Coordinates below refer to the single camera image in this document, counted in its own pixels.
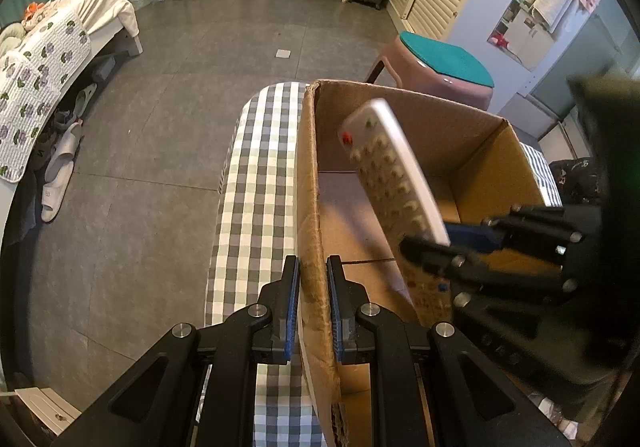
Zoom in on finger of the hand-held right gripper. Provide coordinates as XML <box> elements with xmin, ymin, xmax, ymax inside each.
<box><xmin>444</xmin><ymin>203</ymin><xmax>586</xmax><ymax>273</ymax></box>
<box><xmin>400</xmin><ymin>234</ymin><xmax>626</xmax><ymax>384</ymax></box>

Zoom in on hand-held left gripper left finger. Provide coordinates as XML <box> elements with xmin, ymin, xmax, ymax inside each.
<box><xmin>50</xmin><ymin>254</ymin><xmax>301</xmax><ymax>447</ymax></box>

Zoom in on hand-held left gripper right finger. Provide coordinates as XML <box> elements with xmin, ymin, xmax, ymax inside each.
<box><xmin>326</xmin><ymin>254</ymin><xmax>571</xmax><ymax>447</ymax></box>

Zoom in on brown cardboard box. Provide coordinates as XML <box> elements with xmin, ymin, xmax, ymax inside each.
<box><xmin>295</xmin><ymin>79</ymin><xmax>548</xmax><ymax>447</ymax></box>

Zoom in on white remote control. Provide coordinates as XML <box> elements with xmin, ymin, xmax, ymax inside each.
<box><xmin>337</xmin><ymin>98</ymin><xmax>453</xmax><ymax>328</ymax></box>

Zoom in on dark floral cloth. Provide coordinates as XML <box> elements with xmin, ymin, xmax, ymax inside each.
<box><xmin>550</xmin><ymin>159</ymin><xmax>606</xmax><ymax>205</ymax></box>

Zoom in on grey checkered tablecloth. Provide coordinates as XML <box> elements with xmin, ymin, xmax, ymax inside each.
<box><xmin>204</xmin><ymin>82</ymin><xmax>563</xmax><ymax>447</ymax></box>

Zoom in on teal seat cushion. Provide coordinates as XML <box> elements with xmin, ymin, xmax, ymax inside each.
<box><xmin>400</xmin><ymin>32</ymin><xmax>495</xmax><ymax>88</ymax></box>

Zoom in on white slipper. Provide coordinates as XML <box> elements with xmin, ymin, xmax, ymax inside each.
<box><xmin>47</xmin><ymin>122</ymin><xmax>83</xmax><ymax>168</ymax></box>
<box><xmin>41</xmin><ymin>159</ymin><xmax>76</xmax><ymax>224</ymax></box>

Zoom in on grey slipper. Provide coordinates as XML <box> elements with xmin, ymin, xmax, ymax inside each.
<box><xmin>75</xmin><ymin>83</ymin><xmax>98</xmax><ymax>118</ymax></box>

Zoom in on bed with floral blanket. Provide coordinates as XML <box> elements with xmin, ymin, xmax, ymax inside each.
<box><xmin>0</xmin><ymin>0</ymin><xmax>143</xmax><ymax>248</ymax></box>

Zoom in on floral quilted mat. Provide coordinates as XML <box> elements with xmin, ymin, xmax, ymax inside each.
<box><xmin>0</xmin><ymin>9</ymin><xmax>92</xmax><ymax>184</ymax></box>

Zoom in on cream blanket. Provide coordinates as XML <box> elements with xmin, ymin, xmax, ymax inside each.
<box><xmin>70</xmin><ymin>0</ymin><xmax>138</xmax><ymax>35</ymax></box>

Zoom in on orange cloth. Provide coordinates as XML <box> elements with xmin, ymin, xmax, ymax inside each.
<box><xmin>22</xmin><ymin>2</ymin><xmax>56</xmax><ymax>24</ymax></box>

